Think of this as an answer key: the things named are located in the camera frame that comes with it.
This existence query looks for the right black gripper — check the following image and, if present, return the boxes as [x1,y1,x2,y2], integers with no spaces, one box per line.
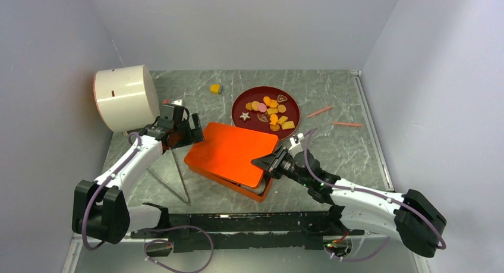
[251,145,311,188]

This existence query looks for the orange compartment box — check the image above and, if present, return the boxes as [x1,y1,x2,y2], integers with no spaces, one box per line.
[189,167,273,203]

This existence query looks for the orange tray lid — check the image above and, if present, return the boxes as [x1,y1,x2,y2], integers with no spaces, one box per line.
[184,123,279,188]

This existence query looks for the orange round cookie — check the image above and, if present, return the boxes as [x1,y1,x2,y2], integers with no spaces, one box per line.
[251,101,259,111]

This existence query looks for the orange swirl cookie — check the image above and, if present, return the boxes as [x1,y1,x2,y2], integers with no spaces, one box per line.
[245,102,253,111]

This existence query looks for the metal tongs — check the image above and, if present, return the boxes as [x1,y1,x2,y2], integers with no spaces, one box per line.
[147,150,191,205]

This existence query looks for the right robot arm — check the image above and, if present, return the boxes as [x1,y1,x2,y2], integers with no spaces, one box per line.
[251,147,447,258]

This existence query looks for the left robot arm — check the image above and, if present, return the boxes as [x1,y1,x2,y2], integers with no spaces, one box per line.
[71,103,204,250]

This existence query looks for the chocolate chip round cookie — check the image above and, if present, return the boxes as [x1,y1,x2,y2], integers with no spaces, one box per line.
[269,124,281,132]

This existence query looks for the yellow rectangular cookie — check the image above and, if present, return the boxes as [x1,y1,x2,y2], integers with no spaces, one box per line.
[281,121,296,130]

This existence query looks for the orange fish cookie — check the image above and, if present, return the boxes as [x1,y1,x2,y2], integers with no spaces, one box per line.
[269,114,279,125]

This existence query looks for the yellow cube block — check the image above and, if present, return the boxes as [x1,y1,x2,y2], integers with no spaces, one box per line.
[210,84,223,95]

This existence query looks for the dark red round plate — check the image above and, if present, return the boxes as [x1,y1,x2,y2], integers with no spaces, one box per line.
[231,86,301,140]

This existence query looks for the plain round tan cookie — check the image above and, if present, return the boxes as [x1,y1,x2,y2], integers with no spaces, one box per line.
[276,104,286,113]

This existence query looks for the pink round cookie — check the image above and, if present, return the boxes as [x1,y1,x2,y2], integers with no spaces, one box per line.
[257,103,267,112]

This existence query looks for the white star cookie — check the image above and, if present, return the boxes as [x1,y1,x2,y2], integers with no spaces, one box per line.
[240,112,251,122]

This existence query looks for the white cylindrical container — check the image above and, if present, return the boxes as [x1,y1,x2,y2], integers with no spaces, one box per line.
[93,65,160,133]

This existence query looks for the heart outline cookie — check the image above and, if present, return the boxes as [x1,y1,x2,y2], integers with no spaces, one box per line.
[277,94,288,103]

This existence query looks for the orange chopstick lower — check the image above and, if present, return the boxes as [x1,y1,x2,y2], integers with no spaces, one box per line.
[331,121,363,127]

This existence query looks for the orange chopstick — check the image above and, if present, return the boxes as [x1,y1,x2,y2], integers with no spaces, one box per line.
[331,121,363,127]
[305,106,333,118]

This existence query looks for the orange chopstick upper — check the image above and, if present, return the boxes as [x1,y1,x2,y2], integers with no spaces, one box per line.
[305,106,333,118]

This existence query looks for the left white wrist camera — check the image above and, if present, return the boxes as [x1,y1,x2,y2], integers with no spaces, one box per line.
[162,99,185,108]

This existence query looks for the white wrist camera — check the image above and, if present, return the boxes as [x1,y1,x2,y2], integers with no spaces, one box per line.
[162,99,185,108]
[289,133,306,155]

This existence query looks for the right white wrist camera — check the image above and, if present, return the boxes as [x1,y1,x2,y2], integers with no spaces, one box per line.
[289,133,306,155]

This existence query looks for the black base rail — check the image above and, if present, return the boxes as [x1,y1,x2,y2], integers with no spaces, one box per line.
[130,210,364,253]

